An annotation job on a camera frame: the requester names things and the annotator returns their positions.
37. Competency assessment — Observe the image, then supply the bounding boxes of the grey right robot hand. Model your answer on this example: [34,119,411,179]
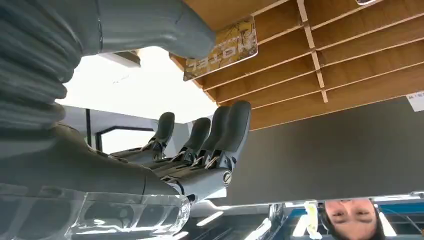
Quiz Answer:
[0,0,252,204]

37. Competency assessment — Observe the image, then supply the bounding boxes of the clear plastic wrist cover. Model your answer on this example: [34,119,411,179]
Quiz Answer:
[0,183,192,240]

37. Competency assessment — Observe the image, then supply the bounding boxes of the person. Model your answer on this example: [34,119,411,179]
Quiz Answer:
[317,198,388,240]

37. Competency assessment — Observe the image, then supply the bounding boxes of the wooden card box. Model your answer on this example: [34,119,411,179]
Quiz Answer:
[168,0,424,132]

